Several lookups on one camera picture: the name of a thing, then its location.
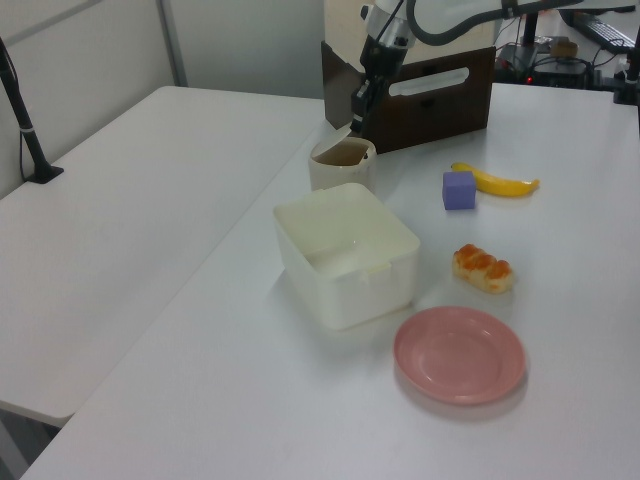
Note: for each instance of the toy bread with orange topping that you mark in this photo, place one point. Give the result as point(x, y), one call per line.
point(482, 270)

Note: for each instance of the black electronic device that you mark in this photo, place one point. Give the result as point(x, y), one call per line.
point(560, 70)

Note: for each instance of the black camera stand pole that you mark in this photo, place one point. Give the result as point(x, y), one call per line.
point(27, 135)

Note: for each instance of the black clamp pole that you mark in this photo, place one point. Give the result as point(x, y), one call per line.
point(631, 75)

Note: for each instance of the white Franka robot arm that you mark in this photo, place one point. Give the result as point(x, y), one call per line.
point(386, 15)

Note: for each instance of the black monitor stand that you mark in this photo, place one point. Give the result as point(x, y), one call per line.
point(525, 50)

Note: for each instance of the dark brown drawer box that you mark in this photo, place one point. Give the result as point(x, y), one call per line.
point(440, 115)

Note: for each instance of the pink plastic plate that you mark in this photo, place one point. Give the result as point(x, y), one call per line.
point(460, 357)

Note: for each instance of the purple foam cube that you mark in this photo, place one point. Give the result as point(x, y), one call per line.
point(459, 192)

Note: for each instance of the yellow toy banana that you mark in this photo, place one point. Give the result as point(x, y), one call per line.
point(500, 186)

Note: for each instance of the small cardboard box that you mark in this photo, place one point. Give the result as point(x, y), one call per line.
point(564, 47)

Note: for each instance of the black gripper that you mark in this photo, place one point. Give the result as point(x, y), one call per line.
point(380, 60)

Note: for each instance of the black computer keyboard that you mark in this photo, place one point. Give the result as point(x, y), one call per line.
point(607, 32)

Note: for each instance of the white rectangular plastic bin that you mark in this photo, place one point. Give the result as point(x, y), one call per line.
point(350, 295)

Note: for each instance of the white mug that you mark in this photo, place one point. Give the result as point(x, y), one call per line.
point(324, 174)

